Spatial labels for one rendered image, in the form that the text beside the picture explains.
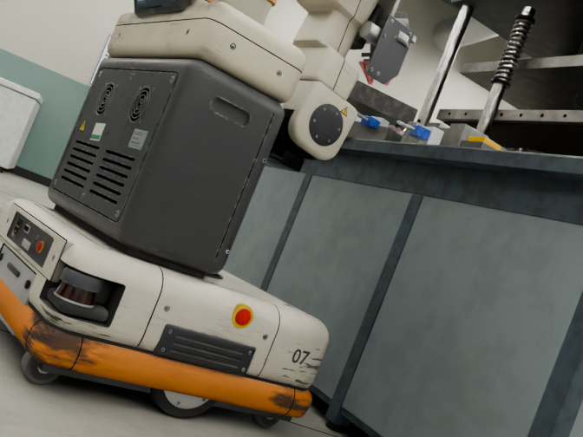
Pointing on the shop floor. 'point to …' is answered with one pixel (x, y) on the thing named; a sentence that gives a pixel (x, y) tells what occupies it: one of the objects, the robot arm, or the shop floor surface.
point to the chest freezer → (15, 120)
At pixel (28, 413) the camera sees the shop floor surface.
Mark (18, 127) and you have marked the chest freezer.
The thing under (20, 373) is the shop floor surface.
